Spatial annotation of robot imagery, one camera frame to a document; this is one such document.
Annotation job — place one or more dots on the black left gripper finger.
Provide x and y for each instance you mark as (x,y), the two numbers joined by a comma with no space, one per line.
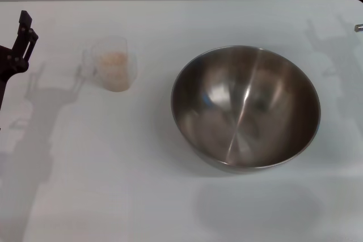
(24,43)

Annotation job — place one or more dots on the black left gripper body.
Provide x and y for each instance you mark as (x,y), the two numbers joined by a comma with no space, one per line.
(4,63)

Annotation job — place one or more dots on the white rice grains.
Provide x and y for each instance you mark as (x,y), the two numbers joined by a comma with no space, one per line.
(111,62)

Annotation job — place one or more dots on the clear plastic measuring cup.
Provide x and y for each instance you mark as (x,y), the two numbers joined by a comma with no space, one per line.
(113,46)

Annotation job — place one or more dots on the stainless steel mixing bowl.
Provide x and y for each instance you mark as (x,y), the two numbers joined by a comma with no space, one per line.
(244,111)

